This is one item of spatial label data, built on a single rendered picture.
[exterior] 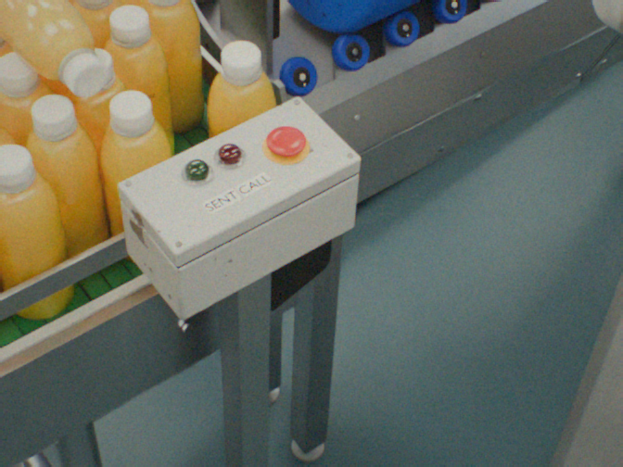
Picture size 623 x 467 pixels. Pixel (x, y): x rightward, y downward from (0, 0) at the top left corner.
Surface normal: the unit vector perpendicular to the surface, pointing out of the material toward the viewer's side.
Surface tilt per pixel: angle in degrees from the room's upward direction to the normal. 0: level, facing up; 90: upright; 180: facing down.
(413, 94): 71
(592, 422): 90
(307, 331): 90
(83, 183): 90
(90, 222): 90
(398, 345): 0
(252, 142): 0
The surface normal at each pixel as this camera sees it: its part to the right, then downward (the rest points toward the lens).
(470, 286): 0.03, -0.64
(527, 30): 0.57, 0.39
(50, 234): 0.85, 0.42
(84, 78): 0.61, 0.63
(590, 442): -0.73, 0.51
